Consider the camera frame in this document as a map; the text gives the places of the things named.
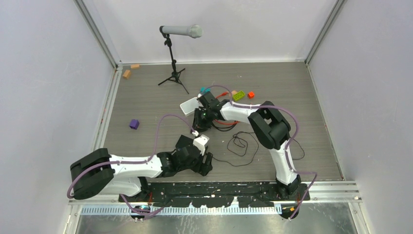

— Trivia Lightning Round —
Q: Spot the black ethernet cable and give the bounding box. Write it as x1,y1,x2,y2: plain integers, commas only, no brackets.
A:
211,119,240,133

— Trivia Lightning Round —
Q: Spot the white router box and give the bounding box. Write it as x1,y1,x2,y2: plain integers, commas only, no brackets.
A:
179,97,202,117

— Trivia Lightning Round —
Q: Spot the red ethernet cable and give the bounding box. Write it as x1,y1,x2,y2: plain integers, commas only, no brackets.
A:
213,92,241,127

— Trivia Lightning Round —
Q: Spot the purple toy block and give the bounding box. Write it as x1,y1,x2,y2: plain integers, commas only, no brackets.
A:
129,119,140,130

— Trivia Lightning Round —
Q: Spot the orange toy block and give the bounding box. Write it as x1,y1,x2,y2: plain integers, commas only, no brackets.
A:
247,91,255,99

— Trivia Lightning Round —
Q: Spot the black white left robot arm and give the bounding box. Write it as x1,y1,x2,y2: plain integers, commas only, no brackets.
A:
67,135,213,202

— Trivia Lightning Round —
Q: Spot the green lego brick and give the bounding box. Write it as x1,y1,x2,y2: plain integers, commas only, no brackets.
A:
232,91,245,102

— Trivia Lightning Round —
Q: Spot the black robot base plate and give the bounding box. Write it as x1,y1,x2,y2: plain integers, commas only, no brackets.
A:
118,181,310,208

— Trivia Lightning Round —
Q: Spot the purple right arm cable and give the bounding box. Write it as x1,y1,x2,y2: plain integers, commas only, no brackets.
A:
201,84,319,222

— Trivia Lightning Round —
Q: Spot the grey microphone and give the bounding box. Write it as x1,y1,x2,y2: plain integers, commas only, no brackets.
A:
159,25,204,39

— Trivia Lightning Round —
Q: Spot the thin black power cable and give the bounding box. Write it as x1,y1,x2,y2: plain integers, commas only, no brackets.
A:
211,131,305,168

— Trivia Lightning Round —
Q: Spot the teal toy block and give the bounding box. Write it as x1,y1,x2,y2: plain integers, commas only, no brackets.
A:
200,87,210,94

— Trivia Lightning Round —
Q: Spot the black microphone tripod stand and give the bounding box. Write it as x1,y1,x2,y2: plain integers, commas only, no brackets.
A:
158,33,189,94

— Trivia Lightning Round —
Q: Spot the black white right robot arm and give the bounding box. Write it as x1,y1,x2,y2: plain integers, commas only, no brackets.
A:
192,92,301,200

